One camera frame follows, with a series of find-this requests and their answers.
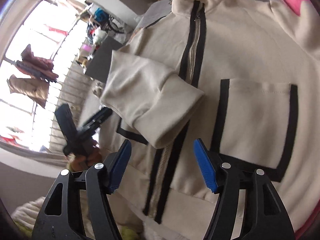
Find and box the beige zip jacket black trim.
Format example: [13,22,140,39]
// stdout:
[99,0,319,239]

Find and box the left hand holding gripper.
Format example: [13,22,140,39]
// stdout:
[67,140,102,172]

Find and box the metal balcony railing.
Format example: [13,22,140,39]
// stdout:
[46,60,94,154]

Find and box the brown hanging garment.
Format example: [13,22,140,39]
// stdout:
[7,75,49,108]

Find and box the dark grey table top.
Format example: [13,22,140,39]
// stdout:
[85,37,123,83]

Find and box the maroon hanging garment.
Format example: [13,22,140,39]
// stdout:
[15,44,59,82]

